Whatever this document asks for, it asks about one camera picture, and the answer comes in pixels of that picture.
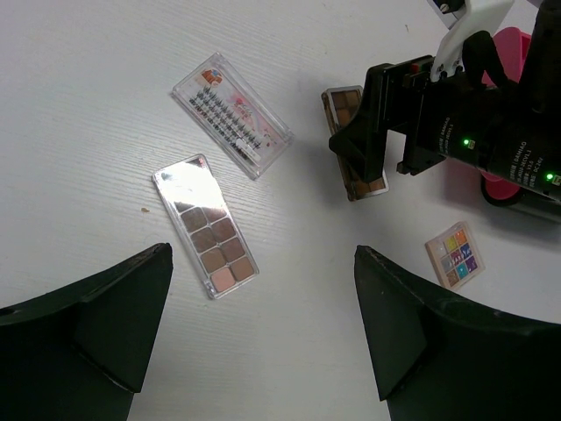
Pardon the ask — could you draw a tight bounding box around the clear labelled makeup case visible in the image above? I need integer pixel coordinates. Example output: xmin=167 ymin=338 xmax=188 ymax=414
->
xmin=172 ymin=53 xmax=295 ymax=180

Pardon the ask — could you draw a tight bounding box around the pink nude eyeshadow palette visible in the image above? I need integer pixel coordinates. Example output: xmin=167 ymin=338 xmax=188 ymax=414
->
xmin=152 ymin=154 xmax=259 ymax=299

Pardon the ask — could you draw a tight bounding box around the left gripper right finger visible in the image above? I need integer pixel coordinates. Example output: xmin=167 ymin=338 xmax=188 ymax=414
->
xmin=354 ymin=246 xmax=560 ymax=420

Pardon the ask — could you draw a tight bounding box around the brown eyeshadow palette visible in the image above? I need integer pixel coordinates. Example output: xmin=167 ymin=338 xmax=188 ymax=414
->
xmin=321 ymin=85 xmax=390 ymax=203

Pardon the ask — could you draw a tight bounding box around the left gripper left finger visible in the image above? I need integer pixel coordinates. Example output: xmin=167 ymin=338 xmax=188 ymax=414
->
xmin=1 ymin=243 xmax=173 ymax=420

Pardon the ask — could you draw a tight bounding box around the pink drawer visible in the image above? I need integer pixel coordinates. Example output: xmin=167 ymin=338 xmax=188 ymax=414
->
xmin=479 ymin=25 xmax=534 ymax=207

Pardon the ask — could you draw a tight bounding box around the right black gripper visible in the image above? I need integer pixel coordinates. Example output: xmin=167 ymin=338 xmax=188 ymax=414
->
xmin=329 ymin=1 xmax=560 ymax=201

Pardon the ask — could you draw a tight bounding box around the colourful eyeshadow palette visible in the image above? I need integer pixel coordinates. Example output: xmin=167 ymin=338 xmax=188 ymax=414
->
xmin=425 ymin=221 xmax=485 ymax=290

